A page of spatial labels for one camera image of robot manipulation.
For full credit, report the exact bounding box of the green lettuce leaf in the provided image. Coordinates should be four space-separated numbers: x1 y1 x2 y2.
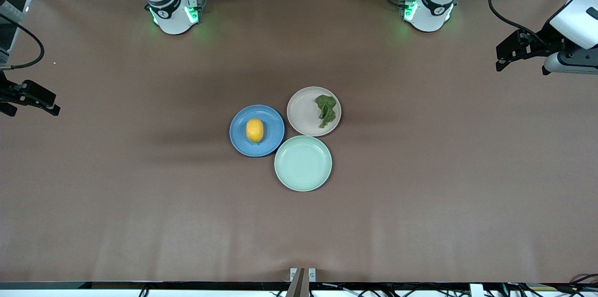
314 95 338 129

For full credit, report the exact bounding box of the yellow lemon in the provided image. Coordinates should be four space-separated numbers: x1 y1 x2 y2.
246 118 265 144

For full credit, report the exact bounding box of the blue plate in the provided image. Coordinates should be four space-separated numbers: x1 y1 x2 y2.
229 104 285 157

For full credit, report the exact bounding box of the beige plate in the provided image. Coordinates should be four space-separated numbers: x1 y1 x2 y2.
286 86 342 137

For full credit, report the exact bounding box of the mint green plate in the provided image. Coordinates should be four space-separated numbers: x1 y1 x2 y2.
274 135 333 192

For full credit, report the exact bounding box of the small metal table bracket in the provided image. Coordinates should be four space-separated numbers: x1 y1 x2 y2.
290 268 317 283

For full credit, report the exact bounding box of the dark camera pole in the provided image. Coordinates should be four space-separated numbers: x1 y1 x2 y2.
285 268 306 297

